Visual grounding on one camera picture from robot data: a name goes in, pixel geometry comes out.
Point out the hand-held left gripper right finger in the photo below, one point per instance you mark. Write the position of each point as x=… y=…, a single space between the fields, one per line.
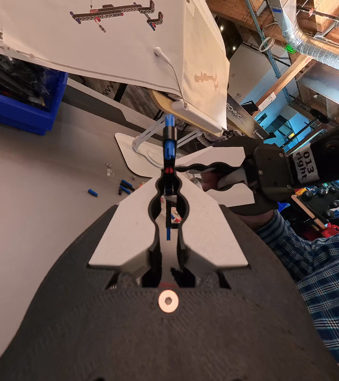
x=214 y=235

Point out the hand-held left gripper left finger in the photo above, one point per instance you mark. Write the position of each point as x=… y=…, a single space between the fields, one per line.
x=125 y=235

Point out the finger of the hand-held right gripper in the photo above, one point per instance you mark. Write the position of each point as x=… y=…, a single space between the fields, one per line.
x=217 y=156
x=235 y=195

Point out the black toy beam assembly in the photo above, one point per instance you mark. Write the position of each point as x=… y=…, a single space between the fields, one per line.
x=169 y=132

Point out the person's right forearm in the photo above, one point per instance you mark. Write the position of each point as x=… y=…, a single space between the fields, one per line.
x=321 y=282

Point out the person's right hand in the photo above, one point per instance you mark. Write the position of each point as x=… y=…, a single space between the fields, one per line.
x=209 y=182

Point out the black toy set box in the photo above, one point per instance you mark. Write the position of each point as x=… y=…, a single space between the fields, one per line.
x=241 y=116

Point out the blue toy pin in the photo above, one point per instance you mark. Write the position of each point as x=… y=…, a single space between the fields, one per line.
x=92 y=192
x=126 y=182

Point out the black dumbbell rack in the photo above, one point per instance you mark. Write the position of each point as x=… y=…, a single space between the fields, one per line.
x=327 y=205

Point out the white wooden book stand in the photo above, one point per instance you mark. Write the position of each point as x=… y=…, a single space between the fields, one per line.
x=128 y=148

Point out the green exit sign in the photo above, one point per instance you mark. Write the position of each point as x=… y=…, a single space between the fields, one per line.
x=290 y=48

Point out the blue plastic parts bin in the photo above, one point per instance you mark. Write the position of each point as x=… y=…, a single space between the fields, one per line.
x=15 y=119

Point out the white instruction booklet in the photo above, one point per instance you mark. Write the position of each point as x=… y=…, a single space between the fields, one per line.
x=68 y=44

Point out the pile of clear parts bags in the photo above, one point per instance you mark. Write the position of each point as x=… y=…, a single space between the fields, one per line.
x=15 y=80

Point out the silver ventilation duct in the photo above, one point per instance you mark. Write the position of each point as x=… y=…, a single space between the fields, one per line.
x=321 y=50

